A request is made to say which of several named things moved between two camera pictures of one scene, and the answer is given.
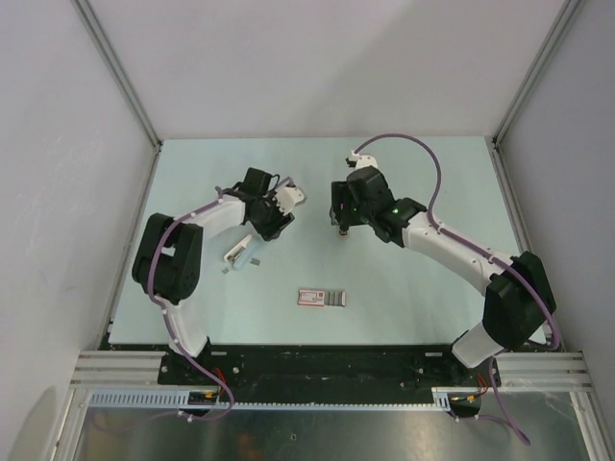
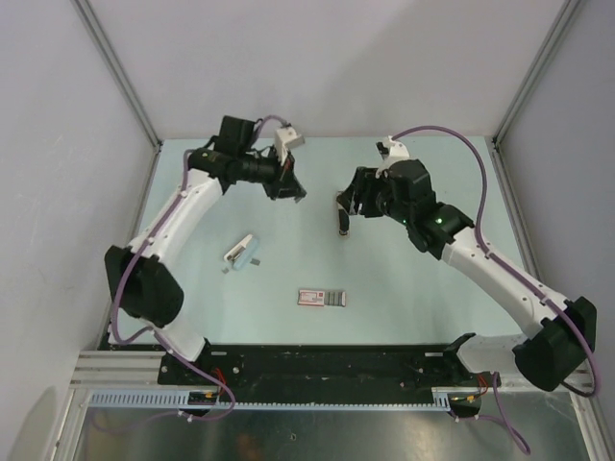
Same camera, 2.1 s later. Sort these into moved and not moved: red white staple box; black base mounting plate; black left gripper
Moved: black left gripper
Not moved: black base mounting plate; red white staple box
